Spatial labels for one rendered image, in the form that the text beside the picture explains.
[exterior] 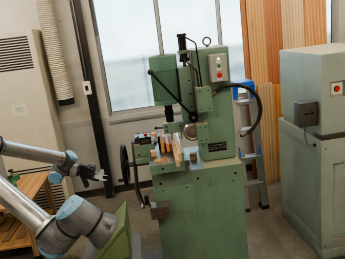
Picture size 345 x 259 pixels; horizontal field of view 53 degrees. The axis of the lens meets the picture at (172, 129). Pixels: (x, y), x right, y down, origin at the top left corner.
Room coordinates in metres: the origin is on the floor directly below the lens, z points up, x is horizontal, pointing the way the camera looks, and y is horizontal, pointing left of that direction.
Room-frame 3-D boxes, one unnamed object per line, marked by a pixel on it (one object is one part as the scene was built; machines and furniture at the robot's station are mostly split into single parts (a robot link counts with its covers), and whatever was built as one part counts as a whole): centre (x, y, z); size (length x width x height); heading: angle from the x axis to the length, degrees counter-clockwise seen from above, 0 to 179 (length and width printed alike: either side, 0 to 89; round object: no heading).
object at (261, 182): (2.91, -0.65, 0.58); 0.27 x 0.25 x 1.16; 6
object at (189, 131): (2.11, -0.13, 1.02); 0.12 x 0.03 x 0.12; 92
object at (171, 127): (2.23, -0.01, 1.03); 0.14 x 0.07 x 0.09; 92
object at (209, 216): (2.23, -0.11, 0.36); 0.58 x 0.45 x 0.71; 92
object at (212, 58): (2.10, -0.32, 1.40); 0.10 x 0.06 x 0.16; 92
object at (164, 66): (2.23, 0.01, 1.35); 0.18 x 0.18 x 0.31
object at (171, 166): (2.22, 0.12, 0.87); 0.61 x 0.30 x 0.06; 2
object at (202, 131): (2.08, -0.18, 1.02); 0.09 x 0.07 x 0.12; 2
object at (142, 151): (2.22, 0.20, 0.92); 0.15 x 0.13 x 0.09; 2
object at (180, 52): (2.23, -0.13, 1.54); 0.08 x 0.08 x 0.17; 2
